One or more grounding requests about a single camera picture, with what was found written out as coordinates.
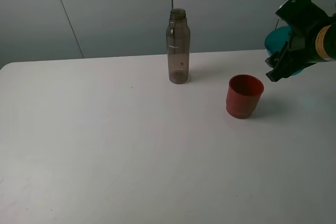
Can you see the smoky transparent plastic bottle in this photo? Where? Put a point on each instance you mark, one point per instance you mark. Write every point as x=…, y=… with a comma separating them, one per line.
x=178, y=36

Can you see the red plastic cup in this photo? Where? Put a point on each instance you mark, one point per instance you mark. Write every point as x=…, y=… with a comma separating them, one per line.
x=244, y=92

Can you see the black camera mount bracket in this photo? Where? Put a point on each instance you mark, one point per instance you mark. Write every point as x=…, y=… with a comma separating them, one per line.
x=301, y=14

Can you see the teal transparent plastic cup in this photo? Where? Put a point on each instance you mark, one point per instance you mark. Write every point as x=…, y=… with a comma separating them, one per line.
x=280, y=34

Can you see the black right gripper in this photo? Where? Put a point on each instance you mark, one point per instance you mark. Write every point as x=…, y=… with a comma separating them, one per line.
x=316, y=44

